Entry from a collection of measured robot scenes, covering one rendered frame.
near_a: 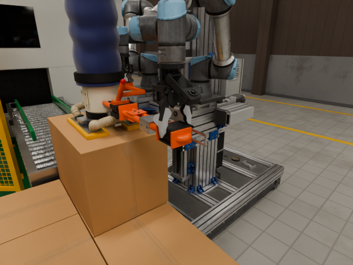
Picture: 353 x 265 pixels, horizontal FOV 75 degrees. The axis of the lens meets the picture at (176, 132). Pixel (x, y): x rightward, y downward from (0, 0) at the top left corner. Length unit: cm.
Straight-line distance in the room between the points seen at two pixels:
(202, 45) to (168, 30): 96
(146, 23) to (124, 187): 68
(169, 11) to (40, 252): 101
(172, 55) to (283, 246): 163
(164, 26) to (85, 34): 52
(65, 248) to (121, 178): 35
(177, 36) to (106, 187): 68
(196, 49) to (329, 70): 527
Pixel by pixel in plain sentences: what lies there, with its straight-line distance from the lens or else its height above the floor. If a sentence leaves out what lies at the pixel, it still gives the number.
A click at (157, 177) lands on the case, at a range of 116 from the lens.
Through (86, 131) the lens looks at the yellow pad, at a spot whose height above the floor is 97.
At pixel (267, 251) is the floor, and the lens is 189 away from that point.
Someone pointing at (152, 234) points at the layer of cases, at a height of 54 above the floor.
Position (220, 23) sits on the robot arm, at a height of 141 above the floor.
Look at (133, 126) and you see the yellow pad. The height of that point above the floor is 96.
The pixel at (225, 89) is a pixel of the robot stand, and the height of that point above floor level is 102.
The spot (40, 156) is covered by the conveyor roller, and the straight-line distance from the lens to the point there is 204.
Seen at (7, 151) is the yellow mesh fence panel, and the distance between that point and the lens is 239.
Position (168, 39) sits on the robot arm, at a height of 134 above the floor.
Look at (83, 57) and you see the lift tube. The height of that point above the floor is 127.
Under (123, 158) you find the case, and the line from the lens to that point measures 101.
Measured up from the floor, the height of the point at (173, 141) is 107.
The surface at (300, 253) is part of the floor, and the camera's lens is 197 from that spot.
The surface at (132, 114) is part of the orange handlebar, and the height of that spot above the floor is 109.
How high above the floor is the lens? 132
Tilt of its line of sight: 20 degrees down
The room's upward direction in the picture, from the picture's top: straight up
